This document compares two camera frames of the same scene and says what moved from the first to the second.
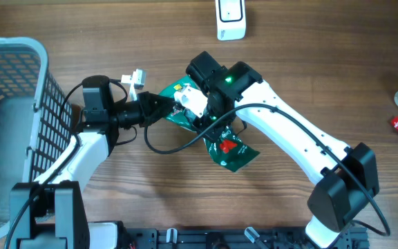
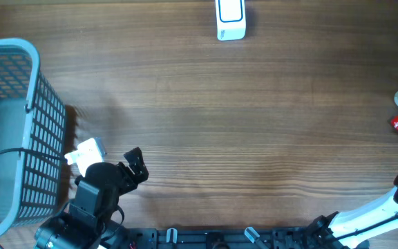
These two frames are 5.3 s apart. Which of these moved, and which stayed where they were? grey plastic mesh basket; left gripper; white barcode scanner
Moved: left gripper
Stayed: grey plastic mesh basket; white barcode scanner
